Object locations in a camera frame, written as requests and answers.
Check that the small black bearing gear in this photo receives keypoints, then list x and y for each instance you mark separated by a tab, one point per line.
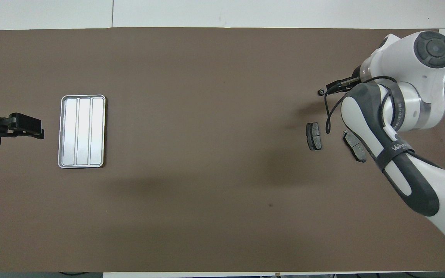
321	92

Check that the long grey brake pad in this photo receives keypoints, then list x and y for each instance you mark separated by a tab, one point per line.
353	144

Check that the short dark brake pad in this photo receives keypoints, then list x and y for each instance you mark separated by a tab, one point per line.
314	137

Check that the silver metal tray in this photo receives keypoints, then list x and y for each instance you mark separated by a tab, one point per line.
83	131

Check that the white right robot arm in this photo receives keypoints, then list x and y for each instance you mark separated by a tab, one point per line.
419	96

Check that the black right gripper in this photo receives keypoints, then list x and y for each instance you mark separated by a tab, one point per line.
342	84

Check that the brown table mat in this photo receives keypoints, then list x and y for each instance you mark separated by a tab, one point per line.
214	216

